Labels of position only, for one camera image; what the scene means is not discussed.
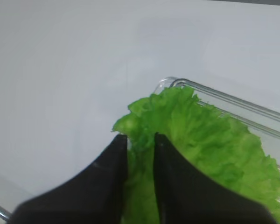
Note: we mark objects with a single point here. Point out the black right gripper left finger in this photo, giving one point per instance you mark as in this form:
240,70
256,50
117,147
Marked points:
94,196

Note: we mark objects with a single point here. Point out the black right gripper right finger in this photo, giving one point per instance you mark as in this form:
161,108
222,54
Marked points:
191,193

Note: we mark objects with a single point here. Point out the green lettuce leaf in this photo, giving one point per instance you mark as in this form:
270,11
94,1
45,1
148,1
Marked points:
176,113

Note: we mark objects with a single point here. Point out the clear lettuce cheese container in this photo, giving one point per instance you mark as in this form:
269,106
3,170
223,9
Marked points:
263,122

